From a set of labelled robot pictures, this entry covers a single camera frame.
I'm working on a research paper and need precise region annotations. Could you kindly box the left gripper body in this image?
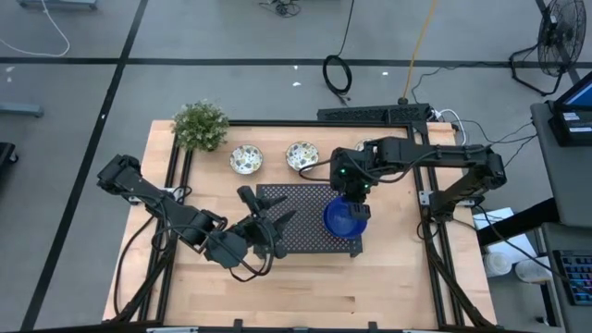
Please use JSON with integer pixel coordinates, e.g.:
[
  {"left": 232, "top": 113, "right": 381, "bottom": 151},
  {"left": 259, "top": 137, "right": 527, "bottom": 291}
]
[{"left": 237, "top": 212, "right": 288, "bottom": 261}]

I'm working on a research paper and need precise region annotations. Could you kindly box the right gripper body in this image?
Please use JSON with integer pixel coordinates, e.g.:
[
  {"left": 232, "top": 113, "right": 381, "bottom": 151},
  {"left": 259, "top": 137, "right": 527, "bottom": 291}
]
[{"left": 329, "top": 146, "right": 374, "bottom": 204}]

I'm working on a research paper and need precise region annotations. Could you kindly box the blue plastic bowl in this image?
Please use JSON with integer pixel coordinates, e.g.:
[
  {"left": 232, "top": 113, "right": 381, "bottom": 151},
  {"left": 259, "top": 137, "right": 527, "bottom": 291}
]
[{"left": 322, "top": 196, "right": 370, "bottom": 241}]

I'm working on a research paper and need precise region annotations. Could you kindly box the black perforated metal shelf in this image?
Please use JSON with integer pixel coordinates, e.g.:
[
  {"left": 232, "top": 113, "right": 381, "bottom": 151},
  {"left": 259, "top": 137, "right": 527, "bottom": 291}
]
[{"left": 253, "top": 183, "right": 364, "bottom": 259}]

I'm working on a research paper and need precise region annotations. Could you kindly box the green potted plant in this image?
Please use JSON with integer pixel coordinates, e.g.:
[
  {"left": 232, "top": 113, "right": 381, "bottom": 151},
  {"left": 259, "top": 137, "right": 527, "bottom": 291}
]
[{"left": 171, "top": 99, "right": 231, "bottom": 153}]

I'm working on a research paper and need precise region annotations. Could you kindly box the white roll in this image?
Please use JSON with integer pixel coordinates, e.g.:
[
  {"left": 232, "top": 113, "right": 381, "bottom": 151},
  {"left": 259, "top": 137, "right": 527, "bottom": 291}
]
[
  {"left": 514, "top": 257, "right": 553, "bottom": 284},
  {"left": 483, "top": 252, "right": 513, "bottom": 278}
]

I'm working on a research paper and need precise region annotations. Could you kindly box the black beam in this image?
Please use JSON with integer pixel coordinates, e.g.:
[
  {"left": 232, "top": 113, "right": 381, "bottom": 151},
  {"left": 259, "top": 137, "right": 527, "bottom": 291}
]
[{"left": 475, "top": 197, "right": 561, "bottom": 247}]

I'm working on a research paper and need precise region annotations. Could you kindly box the white paper sheet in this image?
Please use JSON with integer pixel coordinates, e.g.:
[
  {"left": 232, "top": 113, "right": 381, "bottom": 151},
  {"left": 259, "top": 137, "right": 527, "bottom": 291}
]
[{"left": 472, "top": 206, "right": 537, "bottom": 261}]

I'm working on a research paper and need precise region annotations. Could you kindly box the grey desk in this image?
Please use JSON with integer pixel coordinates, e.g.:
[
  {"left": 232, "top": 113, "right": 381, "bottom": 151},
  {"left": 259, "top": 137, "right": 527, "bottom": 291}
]
[{"left": 530, "top": 101, "right": 592, "bottom": 228}]

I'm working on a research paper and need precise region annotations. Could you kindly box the black backlit keyboard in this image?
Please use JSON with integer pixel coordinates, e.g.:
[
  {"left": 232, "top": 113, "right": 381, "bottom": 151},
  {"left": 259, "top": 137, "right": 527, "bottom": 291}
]
[{"left": 552, "top": 249, "right": 592, "bottom": 307}]

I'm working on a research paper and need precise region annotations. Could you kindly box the black laptop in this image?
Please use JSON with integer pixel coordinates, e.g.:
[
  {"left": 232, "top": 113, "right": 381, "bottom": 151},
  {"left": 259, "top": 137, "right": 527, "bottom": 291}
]
[{"left": 548, "top": 71, "right": 592, "bottom": 148}]

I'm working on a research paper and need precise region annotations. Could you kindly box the black floor fan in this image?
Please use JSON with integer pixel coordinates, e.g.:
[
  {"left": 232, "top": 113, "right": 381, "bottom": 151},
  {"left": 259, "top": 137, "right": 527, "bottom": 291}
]
[{"left": 508, "top": 0, "right": 588, "bottom": 97}]

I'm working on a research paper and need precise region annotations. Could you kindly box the grey stand foot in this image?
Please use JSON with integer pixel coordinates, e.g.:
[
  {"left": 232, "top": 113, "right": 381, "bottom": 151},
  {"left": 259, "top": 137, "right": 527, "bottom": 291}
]
[
  {"left": 0, "top": 102, "right": 45, "bottom": 119},
  {"left": 17, "top": 0, "right": 99, "bottom": 11}
]

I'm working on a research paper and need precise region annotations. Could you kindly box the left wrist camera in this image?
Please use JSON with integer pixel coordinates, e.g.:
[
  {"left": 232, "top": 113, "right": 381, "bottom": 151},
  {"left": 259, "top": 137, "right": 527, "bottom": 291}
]
[{"left": 236, "top": 184, "right": 269, "bottom": 218}]

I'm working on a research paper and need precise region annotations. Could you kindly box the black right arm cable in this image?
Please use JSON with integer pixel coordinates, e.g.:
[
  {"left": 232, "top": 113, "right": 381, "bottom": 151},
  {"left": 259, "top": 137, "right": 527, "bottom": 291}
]
[{"left": 298, "top": 145, "right": 491, "bottom": 186}]

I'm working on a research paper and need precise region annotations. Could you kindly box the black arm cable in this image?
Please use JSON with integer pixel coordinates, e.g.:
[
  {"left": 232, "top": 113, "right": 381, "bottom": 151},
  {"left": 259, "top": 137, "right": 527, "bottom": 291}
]
[
  {"left": 298, "top": 145, "right": 491, "bottom": 186},
  {"left": 150, "top": 184, "right": 278, "bottom": 284}
]

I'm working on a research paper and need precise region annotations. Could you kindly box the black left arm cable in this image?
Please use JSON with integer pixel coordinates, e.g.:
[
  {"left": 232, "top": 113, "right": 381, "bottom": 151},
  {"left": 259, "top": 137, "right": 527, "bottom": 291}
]
[{"left": 150, "top": 184, "right": 278, "bottom": 284}]

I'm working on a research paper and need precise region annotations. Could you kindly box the black perforated cable tray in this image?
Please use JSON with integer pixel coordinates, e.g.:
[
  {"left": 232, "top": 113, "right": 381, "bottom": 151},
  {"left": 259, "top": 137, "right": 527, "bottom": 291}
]
[{"left": 316, "top": 103, "right": 432, "bottom": 125}]

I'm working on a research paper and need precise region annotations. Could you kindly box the black coiled cable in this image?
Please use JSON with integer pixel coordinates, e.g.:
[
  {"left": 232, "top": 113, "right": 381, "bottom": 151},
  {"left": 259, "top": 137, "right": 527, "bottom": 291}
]
[{"left": 322, "top": 0, "right": 356, "bottom": 107}]

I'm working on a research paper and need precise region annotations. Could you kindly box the white power cable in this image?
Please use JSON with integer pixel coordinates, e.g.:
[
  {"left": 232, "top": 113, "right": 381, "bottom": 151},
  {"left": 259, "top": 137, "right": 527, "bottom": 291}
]
[{"left": 429, "top": 108, "right": 468, "bottom": 147}]

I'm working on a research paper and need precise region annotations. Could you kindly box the thick yellow hanging cable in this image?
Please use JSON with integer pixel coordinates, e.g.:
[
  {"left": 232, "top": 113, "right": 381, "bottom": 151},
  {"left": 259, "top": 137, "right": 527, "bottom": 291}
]
[{"left": 400, "top": 0, "right": 438, "bottom": 105}]

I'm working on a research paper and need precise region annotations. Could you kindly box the black cable tangle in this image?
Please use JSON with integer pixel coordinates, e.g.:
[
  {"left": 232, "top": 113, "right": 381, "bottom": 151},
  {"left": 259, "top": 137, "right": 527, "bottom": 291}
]
[{"left": 257, "top": 0, "right": 302, "bottom": 19}]

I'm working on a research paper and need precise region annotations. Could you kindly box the white floor cable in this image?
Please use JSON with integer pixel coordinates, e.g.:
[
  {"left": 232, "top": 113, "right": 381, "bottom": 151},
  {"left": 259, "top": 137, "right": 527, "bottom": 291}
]
[{"left": 0, "top": 0, "right": 71, "bottom": 59}]

